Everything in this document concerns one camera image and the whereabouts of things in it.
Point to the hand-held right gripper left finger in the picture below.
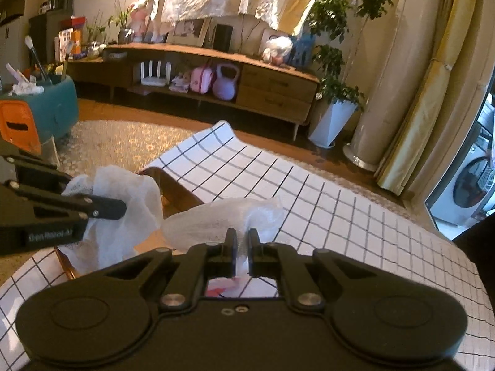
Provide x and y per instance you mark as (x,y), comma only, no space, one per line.
(232,241)

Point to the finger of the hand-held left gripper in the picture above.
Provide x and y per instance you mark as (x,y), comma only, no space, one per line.
(104,208)
(34,166)

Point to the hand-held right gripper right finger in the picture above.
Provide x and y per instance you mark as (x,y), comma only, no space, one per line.
(253,241)

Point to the white gauze cloth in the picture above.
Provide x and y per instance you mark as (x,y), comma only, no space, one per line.
(216,220)
(116,181)

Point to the orange storage tray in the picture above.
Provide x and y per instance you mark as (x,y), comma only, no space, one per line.
(181,197)

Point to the orange chair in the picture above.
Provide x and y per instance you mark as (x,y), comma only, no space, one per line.
(19,123)

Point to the teal round table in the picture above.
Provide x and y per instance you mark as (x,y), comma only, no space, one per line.
(58,104)

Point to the white checked tablecloth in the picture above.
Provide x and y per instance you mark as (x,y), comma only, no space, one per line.
(348,220)

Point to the white bristle brush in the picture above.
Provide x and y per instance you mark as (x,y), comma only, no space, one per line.
(33,52)

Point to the dark cabinet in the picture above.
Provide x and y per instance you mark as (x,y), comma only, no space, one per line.
(42,38)

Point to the orange printed box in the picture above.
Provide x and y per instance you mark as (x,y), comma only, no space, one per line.
(75,42)

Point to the white router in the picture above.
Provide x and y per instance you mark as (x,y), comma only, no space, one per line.
(154,79)

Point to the tall potted plant white pot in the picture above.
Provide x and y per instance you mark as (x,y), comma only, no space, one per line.
(332,119)

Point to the small potted plant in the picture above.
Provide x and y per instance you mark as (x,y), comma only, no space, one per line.
(123,33)
(94,33)

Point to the wooden media cabinet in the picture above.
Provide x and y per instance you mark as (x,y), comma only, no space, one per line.
(270,89)

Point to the purple kettlebell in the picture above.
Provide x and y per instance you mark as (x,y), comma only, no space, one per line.
(225,87)

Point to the pink toy case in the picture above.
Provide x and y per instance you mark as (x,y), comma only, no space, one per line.
(203,79)

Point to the pink doll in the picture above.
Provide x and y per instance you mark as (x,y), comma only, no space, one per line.
(140,19)

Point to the white plush toy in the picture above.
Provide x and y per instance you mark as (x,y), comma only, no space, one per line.
(279,48)

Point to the blue plush toy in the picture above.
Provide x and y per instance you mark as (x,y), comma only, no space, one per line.
(303,50)

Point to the black speaker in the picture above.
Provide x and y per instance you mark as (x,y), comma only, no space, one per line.
(223,38)

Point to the dark cloth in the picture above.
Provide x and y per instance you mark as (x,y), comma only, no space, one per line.
(477,243)

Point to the white washing machine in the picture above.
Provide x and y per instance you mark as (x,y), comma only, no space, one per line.
(471,177)

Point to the yellow beige curtain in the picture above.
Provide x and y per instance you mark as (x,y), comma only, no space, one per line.
(437,104)

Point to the white picture frame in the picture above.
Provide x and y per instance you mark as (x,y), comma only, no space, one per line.
(189,33)

